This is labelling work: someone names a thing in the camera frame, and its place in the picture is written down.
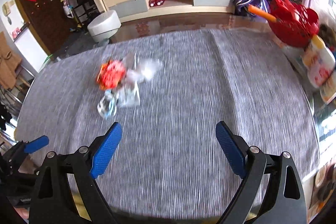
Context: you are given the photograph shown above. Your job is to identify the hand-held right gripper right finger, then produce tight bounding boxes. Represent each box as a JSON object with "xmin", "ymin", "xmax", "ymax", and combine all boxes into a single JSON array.
[{"xmin": 215, "ymin": 121, "xmax": 307, "ymax": 224}]

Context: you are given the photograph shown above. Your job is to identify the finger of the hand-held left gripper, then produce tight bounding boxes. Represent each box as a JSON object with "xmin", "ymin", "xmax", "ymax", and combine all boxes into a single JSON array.
[{"xmin": 0, "ymin": 135, "xmax": 49, "ymax": 174}]

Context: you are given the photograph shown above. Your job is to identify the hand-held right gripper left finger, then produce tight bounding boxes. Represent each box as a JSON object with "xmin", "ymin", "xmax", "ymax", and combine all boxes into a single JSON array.
[{"xmin": 28, "ymin": 122, "xmax": 123, "ymax": 224}]

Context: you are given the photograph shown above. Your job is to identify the clear plastic packet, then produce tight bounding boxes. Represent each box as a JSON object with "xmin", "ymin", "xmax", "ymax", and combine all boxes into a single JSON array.
[{"xmin": 118, "ymin": 80, "xmax": 141, "ymax": 106}]

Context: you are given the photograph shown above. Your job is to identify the red orange candy wrapper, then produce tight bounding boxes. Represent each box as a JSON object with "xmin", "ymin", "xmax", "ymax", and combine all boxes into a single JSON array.
[{"xmin": 96, "ymin": 59, "xmax": 128, "ymax": 90}]

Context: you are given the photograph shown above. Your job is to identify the clear plastic wrapper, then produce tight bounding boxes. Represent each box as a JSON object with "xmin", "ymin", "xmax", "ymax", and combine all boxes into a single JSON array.
[{"xmin": 123, "ymin": 53, "xmax": 163, "ymax": 83}]

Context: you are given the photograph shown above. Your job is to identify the grey woven table mat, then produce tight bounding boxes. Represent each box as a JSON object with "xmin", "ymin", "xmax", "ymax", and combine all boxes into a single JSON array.
[
  {"xmin": 210, "ymin": 27, "xmax": 319, "ymax": 214},
  {"xmin": 14, "ymin": 28, "xmax": 247, "ymax": 216}
]

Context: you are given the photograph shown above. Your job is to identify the white bottle yellow label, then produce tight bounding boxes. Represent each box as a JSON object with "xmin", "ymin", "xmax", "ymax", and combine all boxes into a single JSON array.
[{"xmin": 320, "ymin": 77, "xmax": 336, "ymax": 105}]

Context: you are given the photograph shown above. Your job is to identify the brown wooden door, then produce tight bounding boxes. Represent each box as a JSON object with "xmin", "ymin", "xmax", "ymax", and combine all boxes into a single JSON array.
[{"xmin": 10, "ymin": 0, "xmax": 69, "ymax": 55}]

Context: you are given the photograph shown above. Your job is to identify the white round stool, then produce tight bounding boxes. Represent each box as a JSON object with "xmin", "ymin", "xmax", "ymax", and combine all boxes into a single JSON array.
[{"xmin": 87, "ymin": 9, "xmax": 122, "ymax": 43}]

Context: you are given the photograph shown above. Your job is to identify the red plastic basket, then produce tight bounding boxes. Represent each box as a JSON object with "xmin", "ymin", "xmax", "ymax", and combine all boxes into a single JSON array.
[{"xmin": 268, "ymin": 0, "xmax": 321, "ymax": 47}]

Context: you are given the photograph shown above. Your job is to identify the black shoe rack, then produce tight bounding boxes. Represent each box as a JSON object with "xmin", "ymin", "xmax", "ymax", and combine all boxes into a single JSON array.
[{"xmin": 71, "ymin": 0, "xmax": 100, "ymax": 28}]

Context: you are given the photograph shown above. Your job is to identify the beige wall intercom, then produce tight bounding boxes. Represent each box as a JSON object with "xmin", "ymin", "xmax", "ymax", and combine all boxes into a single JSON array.
[{"xmin": 2, "ymin": 0, "xmax": 16, "ymax": 25}]

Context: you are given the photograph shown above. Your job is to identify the orange handle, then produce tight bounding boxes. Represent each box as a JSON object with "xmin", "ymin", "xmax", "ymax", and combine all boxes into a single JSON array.
[{"xmin": 248, "ymin": 5, "xmax": 277, "ymax": 22}]

